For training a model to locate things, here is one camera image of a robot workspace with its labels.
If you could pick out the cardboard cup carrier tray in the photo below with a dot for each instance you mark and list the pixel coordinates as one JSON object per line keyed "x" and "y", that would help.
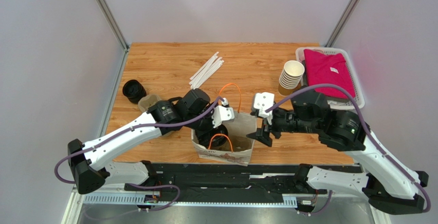
{"x": 148, "y": 101}

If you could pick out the pink folded t-shirt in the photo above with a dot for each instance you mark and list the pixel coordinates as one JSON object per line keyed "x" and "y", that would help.
{"x": 328, "y": 69}

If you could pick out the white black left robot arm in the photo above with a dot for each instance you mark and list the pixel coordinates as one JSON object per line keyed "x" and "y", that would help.
{"x": 91, "y": 163}

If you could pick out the white wrapped straws bundle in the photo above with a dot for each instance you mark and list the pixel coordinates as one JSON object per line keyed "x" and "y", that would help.
{"x": 206, "y": 71}

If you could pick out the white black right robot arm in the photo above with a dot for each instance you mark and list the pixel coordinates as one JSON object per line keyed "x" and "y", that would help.
{"x": 386, "y": 183}

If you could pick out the aluminium frame rail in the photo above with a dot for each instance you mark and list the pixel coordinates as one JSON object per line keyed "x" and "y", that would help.
{"x": 120, "y": 203}

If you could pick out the white paper takeout bag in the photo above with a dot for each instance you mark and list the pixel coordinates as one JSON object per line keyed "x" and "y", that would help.
{"x": 238, "y": 149}

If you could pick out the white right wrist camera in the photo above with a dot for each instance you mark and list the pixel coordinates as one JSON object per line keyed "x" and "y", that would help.
{"x": 261, "y": 102}

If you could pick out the white plastic laundry basket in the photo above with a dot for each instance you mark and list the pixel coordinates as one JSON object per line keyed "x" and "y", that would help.
{"x": 359, "y": 99}

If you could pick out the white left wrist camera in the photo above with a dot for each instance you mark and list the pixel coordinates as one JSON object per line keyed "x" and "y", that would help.
{"x": 222, "y": 115}

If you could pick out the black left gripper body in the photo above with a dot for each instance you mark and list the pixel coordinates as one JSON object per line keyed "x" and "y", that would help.
{"x": 202, "y": 129}

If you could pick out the stack of black lids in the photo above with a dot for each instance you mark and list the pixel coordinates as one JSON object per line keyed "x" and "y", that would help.
{"x": 134, "y": 91}

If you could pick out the stack of paper cups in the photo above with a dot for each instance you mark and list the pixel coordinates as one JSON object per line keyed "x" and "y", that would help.
{"x": 290, "y": 77}

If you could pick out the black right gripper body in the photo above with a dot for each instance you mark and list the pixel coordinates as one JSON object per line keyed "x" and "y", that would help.
{"x": 268, "y": 127}

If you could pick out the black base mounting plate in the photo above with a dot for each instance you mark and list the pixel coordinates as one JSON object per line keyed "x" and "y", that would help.
{"x": 254, "y": 183}

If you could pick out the black plastic cup lid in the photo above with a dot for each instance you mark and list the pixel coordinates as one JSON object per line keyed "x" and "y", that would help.
{"x": 217, "y": 137}

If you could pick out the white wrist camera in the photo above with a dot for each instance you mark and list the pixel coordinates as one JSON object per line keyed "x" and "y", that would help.
{"x": 222, "y": 115}
{"x": 261, "y": 102}

